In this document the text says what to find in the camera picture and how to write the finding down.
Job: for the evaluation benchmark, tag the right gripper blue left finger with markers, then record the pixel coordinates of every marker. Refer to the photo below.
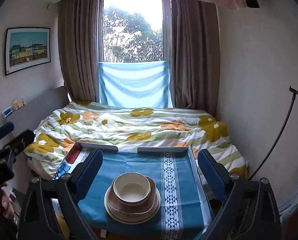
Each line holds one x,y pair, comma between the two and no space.
85,173

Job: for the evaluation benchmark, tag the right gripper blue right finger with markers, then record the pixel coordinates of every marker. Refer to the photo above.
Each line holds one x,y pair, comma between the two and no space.
216,175

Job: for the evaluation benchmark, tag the duck pattern deep plate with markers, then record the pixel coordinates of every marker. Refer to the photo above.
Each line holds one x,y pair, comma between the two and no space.
124,219

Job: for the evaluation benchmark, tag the small white bowl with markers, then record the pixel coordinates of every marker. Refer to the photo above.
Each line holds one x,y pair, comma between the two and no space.
131,187

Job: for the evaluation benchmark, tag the pink square bowl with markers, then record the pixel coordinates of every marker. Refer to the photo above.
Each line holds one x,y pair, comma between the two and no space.
132,198

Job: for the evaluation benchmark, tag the cream ribbed bowl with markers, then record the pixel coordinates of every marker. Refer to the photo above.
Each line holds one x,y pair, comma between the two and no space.
143,207

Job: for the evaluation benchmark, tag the person left hand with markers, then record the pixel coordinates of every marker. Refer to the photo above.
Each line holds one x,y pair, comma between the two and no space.
6,207

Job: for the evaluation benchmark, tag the small blue box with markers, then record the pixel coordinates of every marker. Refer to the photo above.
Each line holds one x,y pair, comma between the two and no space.
7,112

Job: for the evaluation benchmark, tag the grey headboard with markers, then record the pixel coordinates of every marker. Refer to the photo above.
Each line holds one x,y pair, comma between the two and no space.
32,113

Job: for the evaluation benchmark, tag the teal patterned tablecloth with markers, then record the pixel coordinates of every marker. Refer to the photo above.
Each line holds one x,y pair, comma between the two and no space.
145,230

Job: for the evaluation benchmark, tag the floral duvet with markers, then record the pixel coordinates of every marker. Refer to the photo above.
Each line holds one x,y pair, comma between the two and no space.
128,129

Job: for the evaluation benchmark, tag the beige trinket on headboard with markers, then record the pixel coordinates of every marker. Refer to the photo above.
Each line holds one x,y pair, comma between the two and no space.
17,104

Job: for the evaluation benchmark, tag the framed houses picture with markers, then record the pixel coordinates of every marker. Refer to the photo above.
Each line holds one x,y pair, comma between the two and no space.
26,47

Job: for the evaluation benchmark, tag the light blue window cloth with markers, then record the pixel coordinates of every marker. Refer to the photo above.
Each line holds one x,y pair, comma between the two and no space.
135,85

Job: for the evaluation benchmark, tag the right brown curtain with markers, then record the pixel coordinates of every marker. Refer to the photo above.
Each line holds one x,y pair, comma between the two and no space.
194,55

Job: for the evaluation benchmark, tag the brown curtain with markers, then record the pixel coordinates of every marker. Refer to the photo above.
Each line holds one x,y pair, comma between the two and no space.
78,46
194,55

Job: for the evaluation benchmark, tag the left brown curtain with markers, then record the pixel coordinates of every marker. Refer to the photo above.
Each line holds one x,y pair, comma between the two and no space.
78,46

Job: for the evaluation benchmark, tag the window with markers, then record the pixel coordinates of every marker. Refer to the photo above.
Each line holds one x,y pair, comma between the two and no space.
134,31

